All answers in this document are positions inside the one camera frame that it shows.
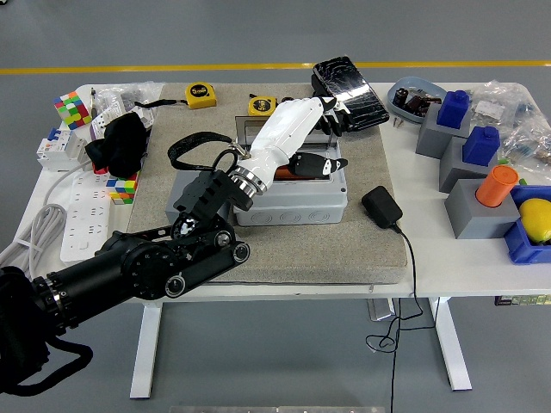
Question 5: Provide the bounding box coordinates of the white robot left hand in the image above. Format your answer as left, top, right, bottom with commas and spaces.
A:
238, 96, 353, 191

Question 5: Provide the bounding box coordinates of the transparent hinged box lid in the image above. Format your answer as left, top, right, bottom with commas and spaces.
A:
235, 114, 344, 152

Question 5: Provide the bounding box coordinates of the grey plastic junction box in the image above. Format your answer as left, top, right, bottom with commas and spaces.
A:
232, 150, 349, 227

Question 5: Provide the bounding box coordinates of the silver box under table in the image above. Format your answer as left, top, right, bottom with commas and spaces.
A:
366, 298, 399, 322

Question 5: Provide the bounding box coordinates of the small yellow tape measure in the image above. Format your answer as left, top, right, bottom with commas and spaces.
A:
248, 94, 279, 116

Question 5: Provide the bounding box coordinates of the black glossy cracked case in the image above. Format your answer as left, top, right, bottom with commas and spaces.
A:
310, 55, 391, 133

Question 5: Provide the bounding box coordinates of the grey-brown mat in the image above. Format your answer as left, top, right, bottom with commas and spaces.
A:
122, 82, 410, 287

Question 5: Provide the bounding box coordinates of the black power adapter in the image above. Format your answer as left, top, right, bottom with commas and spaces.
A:
360, 185, 404, 231

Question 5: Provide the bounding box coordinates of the brown cylinder capacitor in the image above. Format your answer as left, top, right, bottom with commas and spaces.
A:
406, 95, 427, 118

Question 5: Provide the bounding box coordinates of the light blue tray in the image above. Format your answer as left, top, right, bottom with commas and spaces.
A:
387, 76, 449, 126

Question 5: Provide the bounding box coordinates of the clear bag of parts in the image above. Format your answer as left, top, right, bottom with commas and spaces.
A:
498, 115, 551, 168
469, 81, 539, 130
92, 80, 167, 113

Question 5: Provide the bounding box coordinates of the black cloth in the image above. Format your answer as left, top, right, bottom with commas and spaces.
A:
84, 113, 150, 178

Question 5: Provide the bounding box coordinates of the small colourful puzzle cube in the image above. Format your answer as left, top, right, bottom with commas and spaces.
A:
106, 170, 142, 207

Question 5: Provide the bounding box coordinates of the blue plastic bottle block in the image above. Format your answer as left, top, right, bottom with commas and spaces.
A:
436, 89, 473, 129
461, 126, 501, 167

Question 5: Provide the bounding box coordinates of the white socket package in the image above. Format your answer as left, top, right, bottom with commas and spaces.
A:
89, 102, 126, 141

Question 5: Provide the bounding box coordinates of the large colourful puzzle cube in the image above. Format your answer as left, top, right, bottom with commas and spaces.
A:
53, 90, 94, 130

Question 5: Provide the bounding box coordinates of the white power strip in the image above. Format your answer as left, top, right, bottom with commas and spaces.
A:
59, 170, 115, 264

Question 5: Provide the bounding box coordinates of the white circuit breaker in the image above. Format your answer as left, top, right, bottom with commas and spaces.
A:
35, 127, 91, 173

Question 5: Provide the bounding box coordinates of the white table leg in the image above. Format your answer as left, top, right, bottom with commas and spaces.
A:
428, 296, 474, 391
128, 300, 164, 399

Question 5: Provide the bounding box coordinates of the blue plastic bin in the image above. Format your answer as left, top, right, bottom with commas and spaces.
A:
503, 185, 551, 264

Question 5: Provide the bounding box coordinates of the yellow lemon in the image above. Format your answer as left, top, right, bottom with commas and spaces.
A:
517, 198, 551, 247

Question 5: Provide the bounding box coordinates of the printed label strip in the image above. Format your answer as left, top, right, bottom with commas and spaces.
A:
493, 294, 551, 307

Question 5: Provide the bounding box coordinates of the yellow tape measure with strap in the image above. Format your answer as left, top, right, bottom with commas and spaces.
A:
133, 81, 219, 110

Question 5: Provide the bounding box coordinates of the black adapter cord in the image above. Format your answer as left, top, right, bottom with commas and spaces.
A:
364, 224, 441, 413

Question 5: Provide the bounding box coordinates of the grey-white power cable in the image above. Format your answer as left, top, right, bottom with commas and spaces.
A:
0, 163, 94, 276

